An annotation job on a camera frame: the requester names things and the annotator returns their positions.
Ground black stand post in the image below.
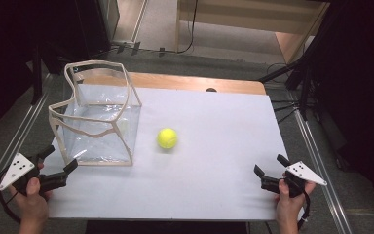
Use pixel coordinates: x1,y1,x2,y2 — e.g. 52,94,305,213
29,48,44,105

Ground light wooden furniture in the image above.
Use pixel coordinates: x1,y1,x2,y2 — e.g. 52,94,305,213
174,0,331,64

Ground metal floor rail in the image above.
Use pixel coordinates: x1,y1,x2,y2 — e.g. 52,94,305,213
291,108,354,234
0,92,48,215

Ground wooden table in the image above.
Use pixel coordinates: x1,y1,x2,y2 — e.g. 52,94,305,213
73,71,267,96

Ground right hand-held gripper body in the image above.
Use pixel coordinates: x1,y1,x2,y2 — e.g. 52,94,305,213
261,160,328,199

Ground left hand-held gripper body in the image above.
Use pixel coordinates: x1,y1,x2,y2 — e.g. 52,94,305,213
0,152,69,196

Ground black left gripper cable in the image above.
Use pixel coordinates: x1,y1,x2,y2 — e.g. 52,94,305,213
0,166,23,225

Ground black tripod stand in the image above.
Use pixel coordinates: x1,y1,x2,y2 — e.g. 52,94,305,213
258,48,316,120

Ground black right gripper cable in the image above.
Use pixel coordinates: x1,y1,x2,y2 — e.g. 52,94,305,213
296,190,312,232

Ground white table sheet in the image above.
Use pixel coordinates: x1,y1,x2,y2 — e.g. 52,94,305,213
41,85,290,222

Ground person's left hand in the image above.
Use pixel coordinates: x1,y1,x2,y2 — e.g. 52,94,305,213
9,176,52,225

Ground person's right hand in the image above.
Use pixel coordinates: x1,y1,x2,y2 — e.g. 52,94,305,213
275,178,316,225

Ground clear plastic bag beige trim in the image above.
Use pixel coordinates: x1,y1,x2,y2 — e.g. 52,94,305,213
48,59,143,167

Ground black floor cables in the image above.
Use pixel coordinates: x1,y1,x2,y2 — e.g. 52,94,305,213
266,61,306,125

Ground yellow tennis ball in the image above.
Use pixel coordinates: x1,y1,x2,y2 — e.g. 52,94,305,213
156,127,178,150

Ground black hanging cable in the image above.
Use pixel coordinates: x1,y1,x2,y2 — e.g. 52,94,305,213
176,0,199,55

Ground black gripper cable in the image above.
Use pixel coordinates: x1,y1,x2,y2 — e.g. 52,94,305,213
296,190,312,232
0,166,23,225

